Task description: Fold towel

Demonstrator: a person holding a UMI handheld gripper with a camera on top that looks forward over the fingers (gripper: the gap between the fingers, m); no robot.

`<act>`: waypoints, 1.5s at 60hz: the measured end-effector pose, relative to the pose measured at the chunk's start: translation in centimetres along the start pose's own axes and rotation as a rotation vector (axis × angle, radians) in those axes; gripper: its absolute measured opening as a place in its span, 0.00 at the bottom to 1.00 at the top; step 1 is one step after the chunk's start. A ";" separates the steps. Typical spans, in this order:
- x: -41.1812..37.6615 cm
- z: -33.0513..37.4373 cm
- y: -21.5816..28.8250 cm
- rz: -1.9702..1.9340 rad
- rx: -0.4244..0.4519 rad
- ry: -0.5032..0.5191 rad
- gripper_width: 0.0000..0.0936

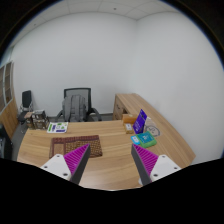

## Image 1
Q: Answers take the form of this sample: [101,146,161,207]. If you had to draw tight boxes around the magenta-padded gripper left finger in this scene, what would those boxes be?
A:
[39,143,92,185]

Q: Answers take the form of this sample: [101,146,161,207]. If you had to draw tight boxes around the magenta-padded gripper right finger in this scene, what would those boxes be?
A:
[130,143,183,187]

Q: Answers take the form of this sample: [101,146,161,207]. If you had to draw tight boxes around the brown patterned towel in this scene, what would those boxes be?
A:
[48,134,104,160]

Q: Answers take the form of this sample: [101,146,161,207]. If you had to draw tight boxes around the green packet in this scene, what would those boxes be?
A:
[136,131,158,149]

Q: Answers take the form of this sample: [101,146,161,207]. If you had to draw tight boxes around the blue packet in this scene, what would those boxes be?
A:
[130,134,142,146]

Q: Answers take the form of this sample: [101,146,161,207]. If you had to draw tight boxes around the white sticker sheet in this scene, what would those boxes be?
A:
[46,121,69,134]

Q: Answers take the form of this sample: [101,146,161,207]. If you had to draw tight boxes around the large dark brown box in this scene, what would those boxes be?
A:
[33,117,50,130]

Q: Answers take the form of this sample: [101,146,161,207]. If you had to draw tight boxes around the purple box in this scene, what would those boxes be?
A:
[132,108,148,135]

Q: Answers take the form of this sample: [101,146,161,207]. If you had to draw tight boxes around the small orange box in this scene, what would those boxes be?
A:
[123,123,134,135]

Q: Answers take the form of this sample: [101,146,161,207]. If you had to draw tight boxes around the tall brown coffee box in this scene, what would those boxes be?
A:
[25,111,36,130]

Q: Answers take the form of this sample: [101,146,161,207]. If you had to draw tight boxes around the black floor unit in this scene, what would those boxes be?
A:
[0,123,14,160]

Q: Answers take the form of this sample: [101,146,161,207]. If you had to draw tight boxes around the grey backpack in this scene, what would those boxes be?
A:
[61,94,88,123]

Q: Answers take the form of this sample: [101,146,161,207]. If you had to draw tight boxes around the wooden drawer cabinet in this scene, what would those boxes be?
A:
[112,93,129,121]

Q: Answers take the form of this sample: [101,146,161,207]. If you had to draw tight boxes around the wooden glass-door cabinet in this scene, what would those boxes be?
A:
[0,60,19,139]

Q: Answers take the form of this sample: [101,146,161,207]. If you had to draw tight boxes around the black mesh office chair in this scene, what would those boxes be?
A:
[54,87,103,123]

